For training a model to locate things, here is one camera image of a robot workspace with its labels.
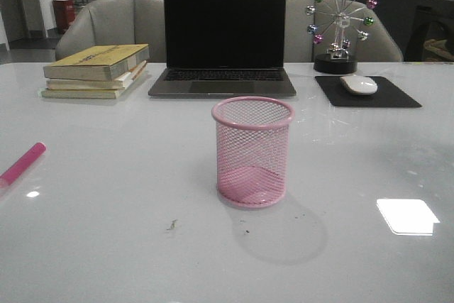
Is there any pink highlighter pen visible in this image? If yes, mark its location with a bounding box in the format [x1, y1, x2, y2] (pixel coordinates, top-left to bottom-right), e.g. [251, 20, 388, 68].
[1, 142, 47, 189]

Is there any pink mesh pen holder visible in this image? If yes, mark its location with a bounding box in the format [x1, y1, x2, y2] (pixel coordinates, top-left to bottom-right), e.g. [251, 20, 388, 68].
[211, 97, 294, 208]

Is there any grey open laptop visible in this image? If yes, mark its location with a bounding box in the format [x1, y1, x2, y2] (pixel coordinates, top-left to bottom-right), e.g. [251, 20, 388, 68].
[148, 0, 296, 98]

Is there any right grey armchair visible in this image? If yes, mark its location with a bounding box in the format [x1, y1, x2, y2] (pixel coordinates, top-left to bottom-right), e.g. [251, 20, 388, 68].
[284, 0, 403, 62]

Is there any grey armchair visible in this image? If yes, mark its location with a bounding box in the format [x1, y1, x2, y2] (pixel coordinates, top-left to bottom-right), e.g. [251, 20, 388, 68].
[55, 0, 166, 62]
[284, 0, 403, 62]

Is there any white computer mouse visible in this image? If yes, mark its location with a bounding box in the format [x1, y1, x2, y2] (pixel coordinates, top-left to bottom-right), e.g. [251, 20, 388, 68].
[339, 75, 378, 95]

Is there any yellow top book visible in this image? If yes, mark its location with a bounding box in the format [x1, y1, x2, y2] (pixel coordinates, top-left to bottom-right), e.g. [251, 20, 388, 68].
[43, 44, 150, 81]

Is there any left grey armchair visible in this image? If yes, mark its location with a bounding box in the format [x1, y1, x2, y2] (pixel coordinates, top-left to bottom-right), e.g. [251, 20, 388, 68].
[55, 0, 166, 62]

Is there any black mouse pad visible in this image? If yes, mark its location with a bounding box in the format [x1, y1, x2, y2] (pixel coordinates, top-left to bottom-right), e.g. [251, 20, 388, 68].
[315, 76, 421, 109]

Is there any ferris wheel desk toy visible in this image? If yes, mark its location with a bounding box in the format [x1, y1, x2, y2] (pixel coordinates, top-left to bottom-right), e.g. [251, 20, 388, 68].
[304, 0, 377, 75]

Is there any bottom pale book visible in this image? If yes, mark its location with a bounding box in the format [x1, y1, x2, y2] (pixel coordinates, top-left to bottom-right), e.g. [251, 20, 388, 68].
[40, 72, 143, 99]

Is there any red bin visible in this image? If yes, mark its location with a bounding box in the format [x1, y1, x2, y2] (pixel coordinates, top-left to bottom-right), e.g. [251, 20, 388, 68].
[52, 0, 75, 34]

